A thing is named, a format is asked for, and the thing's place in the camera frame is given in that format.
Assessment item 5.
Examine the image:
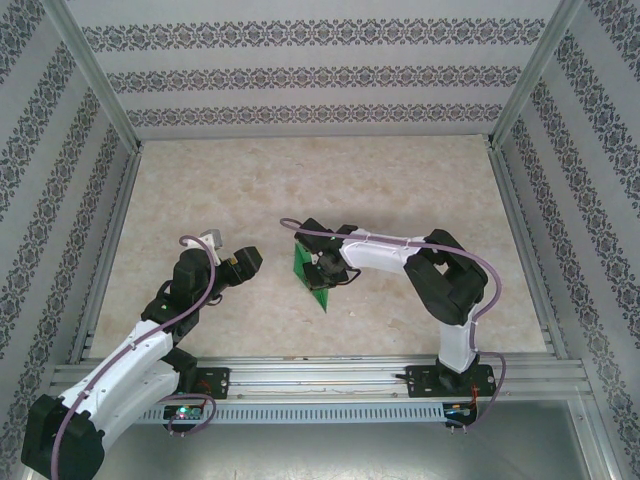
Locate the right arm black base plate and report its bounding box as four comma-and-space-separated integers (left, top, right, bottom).
407, 364, 500, 400

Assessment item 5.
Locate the right aluminium table side rail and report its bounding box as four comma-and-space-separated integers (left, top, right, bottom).
487, 147, 571, 361

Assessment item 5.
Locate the aluminium table side rail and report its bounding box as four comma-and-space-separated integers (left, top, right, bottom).
67, 149, 144, 364
487, 147, 571, 361

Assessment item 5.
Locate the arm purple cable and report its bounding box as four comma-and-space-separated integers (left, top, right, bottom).
279, 217, 510, 434
49, 234, 219, 476

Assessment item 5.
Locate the aluminium mounting rail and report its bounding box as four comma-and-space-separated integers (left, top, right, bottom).
48, 354, 596, 401

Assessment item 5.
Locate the right lower aluminium frame bar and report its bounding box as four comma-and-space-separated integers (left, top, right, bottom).
569, 394, 626, 480

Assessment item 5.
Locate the grey metal sheet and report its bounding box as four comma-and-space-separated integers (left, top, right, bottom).
99, 422, 609, 480

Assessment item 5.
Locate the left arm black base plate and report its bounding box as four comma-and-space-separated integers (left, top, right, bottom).
192, 367, 232, 401

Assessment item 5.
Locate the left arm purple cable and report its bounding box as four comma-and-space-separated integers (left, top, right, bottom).
49, 234, 219, 476

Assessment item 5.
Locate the left camera white cable plug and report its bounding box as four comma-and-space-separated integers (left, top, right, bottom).
198, 228, 225, 266

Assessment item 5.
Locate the left aluminium table side rail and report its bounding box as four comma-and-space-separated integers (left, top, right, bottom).
67, 149, 144, 364

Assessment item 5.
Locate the slotted grey cable tray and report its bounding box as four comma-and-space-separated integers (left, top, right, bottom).
142, 402, 449, 424

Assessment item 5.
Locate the right controller board with leds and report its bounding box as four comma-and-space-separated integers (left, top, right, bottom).
443, 402, 477, 424

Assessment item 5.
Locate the left aluminium frame post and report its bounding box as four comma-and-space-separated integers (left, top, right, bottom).
43, 0, 146, 157

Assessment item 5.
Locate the left controller board with leds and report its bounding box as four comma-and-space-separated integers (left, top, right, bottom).
162, 403, 205, 422

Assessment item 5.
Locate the controller board with leds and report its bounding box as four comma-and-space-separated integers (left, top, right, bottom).
443, 402, 477, 424
162, 403, 205, 422

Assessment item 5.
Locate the green paper sheet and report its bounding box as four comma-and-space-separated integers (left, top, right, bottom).
291, 243, 332, 314

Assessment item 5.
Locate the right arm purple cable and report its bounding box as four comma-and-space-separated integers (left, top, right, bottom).
279, 217, 510, 434

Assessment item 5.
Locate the right aluminium frame post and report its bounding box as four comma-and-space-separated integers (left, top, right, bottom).
484, 0, 586, 151

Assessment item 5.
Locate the aluminium frame post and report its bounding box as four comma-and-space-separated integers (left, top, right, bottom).
43, 0, 146, 157
484, 0, 586, 151

